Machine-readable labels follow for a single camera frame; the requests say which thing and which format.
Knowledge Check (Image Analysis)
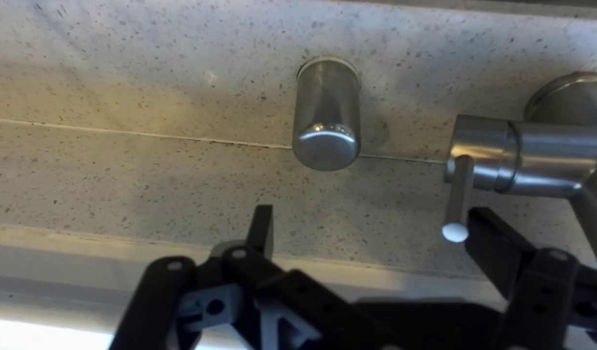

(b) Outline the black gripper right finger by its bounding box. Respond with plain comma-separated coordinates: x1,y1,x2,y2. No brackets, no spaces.
466,207,597,350

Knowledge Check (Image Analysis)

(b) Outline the stainless faucet handle lever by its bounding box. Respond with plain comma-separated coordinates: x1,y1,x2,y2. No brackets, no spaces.
439,154,476,248

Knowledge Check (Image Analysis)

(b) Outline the stainless cylinder air gap cap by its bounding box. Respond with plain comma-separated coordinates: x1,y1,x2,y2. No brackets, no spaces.
289,55,363,174

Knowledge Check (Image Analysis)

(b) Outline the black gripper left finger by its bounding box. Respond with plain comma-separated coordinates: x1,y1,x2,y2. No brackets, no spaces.
106,203,352,350

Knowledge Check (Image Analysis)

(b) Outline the tall stainless steel faucet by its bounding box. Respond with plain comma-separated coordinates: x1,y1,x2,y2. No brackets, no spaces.
441,71,597,269

